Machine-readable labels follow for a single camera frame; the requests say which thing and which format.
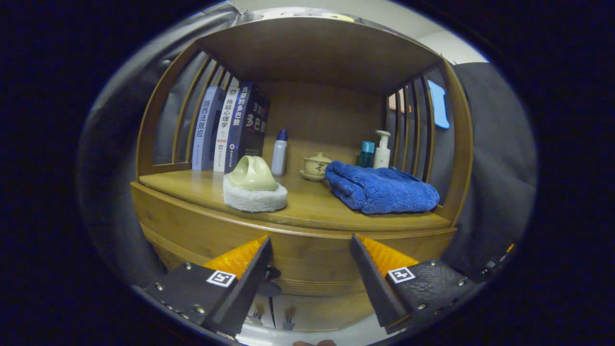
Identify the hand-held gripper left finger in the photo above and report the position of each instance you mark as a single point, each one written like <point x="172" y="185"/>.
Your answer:
<point x="250" y="283"/>

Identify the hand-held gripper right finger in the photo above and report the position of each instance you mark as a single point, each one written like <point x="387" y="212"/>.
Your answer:
<point x="372" y="283"/>

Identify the wooden cabinet door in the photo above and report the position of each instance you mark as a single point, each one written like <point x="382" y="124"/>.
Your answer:
<point x="326" y="312"/>
<point x="263" y="307"/>

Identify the wooden countertop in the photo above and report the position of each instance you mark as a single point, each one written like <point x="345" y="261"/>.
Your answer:
<point x="312" y="211"/>

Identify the wooden cabinet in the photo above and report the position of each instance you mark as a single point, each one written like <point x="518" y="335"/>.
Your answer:
<point x="317" y="53"/>

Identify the blue folded towel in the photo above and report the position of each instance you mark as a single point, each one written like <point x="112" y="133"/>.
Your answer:
<point x="384" y="190"/>

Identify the white pump bottle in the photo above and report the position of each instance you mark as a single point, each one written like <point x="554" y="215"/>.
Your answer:
<point x="382" y="156"/>

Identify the beige lidded teacup with saucer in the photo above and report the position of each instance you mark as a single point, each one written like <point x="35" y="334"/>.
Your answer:
<point x="317" y="167"/>

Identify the teal bottle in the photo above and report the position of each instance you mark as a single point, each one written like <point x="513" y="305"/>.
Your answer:
<point x="366" y="154"/>

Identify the white bottle with blue cap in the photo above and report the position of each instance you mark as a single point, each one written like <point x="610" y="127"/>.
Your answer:
<point x="279" y="156"/>

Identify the orange clip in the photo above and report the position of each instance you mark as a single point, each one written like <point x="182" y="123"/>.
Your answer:
<point x="510" y="248"/>

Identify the white book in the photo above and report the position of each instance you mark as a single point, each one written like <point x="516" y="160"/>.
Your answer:
<point x="225" y="129"/>

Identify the dark navy book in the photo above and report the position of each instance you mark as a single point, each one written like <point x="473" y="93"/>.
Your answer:
<point x="250" y="125"/>

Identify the lavender book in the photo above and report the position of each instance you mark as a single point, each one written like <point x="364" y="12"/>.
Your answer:
<point x="204" y="129"/>

